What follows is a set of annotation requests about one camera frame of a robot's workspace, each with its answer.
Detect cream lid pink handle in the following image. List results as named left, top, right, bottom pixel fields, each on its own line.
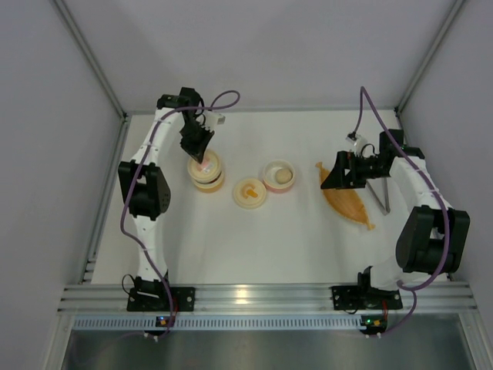
left=187, top=150, right=223, bottom=183

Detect metal tongs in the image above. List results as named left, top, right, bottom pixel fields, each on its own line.
left=366, top=178, right=391, bottom=216

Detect white round bun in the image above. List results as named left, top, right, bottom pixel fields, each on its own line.
left=275, top=168, right=293, bottom=185

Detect cream lid orange handle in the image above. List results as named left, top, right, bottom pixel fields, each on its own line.
left=233, top=177, right=267, bottom=210

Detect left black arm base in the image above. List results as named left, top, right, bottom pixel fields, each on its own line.
left=126, top=284, right=196, bottom=312

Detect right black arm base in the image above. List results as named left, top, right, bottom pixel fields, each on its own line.
left=330, top=284, right=403, bottom=311

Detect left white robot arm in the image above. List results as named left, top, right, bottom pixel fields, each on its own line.
left=118, top=87, right=214, bottom=311

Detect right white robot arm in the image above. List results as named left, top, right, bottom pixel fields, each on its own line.
left=316, top=129, right=471, bottom=310

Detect fish-shaped woven basket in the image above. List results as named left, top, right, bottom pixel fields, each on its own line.
left=314, top=161, right=376, bottom=231

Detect orange bowl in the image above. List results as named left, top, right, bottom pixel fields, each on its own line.
left=192, top=173, right=224, bottom=193

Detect pink bowl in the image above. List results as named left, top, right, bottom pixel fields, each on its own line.
left=262, top=160, right=296, bottom=193

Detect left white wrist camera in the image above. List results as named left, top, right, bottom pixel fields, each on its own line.
left=203, top=111, right=226, bottom=132

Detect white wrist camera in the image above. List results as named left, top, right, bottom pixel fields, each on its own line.
left=203, top=111, right=226, bottom=132
left=346, top=132, right=367, bottom=155

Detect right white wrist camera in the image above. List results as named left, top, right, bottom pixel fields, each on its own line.
left=346, top=132, right=367, bottom=155

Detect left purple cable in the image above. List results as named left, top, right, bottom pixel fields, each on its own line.
left=119, top=90, right=240, bottom=340

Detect purple cable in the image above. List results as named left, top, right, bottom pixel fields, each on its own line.
left=119, top=90, right=240, bottom=340
left=348, top=86, right=451, bottom=336

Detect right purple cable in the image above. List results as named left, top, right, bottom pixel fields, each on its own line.
left=348, top=86, right=451, bottom=336

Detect aluminium mounting rail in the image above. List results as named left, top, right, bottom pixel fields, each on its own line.
left=57, top=281, right=478, bottom=315

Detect slotted cable duct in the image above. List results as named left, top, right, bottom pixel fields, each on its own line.
left=72, top=314, right=364, bottom=331

